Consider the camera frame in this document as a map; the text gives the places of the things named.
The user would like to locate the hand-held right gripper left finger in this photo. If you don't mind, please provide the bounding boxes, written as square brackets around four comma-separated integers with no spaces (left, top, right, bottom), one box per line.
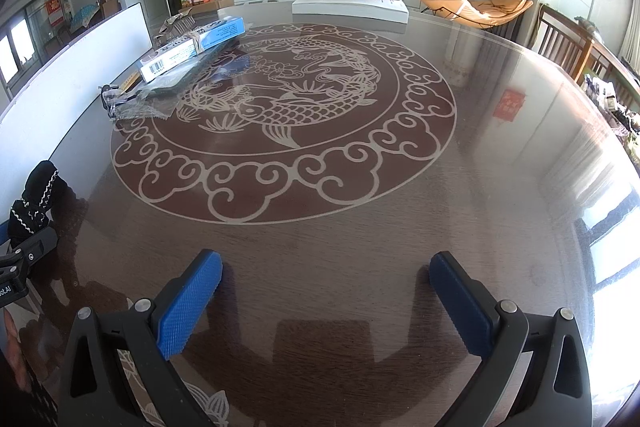
[59,249,223,427]

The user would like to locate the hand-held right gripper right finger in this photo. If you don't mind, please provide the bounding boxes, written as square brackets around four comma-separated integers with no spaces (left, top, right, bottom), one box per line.
[429,251,593,427]

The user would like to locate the white foam board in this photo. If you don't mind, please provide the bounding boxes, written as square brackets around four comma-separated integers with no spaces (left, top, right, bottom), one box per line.
[0,3,153,228]

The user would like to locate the person's left hand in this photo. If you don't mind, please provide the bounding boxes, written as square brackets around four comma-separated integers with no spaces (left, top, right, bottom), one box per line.
[0,309,33,408]

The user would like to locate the window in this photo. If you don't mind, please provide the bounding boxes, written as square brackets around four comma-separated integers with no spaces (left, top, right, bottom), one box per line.
[0,17,33,82]

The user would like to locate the wooden ruler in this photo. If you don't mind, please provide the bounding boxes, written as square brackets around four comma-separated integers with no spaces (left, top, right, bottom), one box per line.
[117,69,146,94]

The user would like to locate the red door poster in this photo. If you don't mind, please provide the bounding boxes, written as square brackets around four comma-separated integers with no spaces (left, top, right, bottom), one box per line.
[46,0,68,25]

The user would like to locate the blue food cover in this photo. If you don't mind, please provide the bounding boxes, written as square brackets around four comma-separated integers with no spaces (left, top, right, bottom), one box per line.
[70,4,98,28]

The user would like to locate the cluttered wooden sideboard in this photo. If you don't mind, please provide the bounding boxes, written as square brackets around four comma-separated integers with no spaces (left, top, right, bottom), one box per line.
[582,42,640,148]

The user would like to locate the blue and white box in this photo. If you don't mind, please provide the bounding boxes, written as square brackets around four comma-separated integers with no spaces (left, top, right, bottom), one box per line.
[139,17,247,84]

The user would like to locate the wooden chair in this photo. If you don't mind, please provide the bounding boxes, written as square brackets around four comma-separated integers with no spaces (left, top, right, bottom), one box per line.
[532,4,596,80]

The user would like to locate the brown cardboard box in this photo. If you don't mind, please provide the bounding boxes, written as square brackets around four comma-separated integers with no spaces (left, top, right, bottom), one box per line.
[179,0,236,16]

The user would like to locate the orange lounge chair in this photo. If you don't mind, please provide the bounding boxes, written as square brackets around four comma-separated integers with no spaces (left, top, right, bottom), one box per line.
[419,0,533,28]

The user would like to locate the white flat box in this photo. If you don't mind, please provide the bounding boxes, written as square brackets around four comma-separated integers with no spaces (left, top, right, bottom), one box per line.
[291,0,410,25]

